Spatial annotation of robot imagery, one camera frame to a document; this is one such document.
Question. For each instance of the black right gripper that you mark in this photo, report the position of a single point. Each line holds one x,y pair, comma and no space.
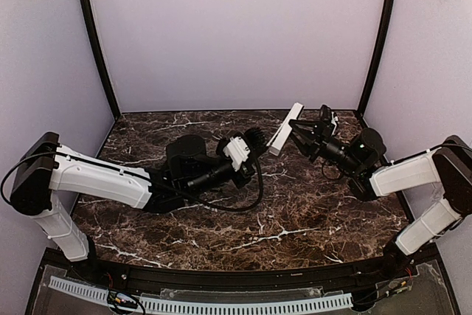
317,141

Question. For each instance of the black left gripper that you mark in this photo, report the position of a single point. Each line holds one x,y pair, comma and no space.
247,160

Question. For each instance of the white remote control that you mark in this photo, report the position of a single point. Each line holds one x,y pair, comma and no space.
276,143

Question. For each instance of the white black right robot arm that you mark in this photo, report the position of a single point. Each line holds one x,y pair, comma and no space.
448,164

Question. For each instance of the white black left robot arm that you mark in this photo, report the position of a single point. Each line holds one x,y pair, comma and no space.
187,172

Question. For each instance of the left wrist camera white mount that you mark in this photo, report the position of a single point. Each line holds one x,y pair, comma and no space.
235,149

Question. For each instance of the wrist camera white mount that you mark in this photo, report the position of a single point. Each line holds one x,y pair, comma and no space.
235,149
329,118

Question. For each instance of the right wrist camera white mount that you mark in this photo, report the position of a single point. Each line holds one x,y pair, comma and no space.
329,118

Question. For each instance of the black right frame post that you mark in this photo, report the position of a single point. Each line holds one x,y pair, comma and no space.
377,52

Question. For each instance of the black frame post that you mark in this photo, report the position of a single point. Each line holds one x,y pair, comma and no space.
377,52
99,59

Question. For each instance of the left white cable duct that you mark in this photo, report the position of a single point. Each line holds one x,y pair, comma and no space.
81,291

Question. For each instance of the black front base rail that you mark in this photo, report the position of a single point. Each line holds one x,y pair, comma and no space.
355,276

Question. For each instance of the black left frame post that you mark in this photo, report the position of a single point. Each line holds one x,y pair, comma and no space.
99,59

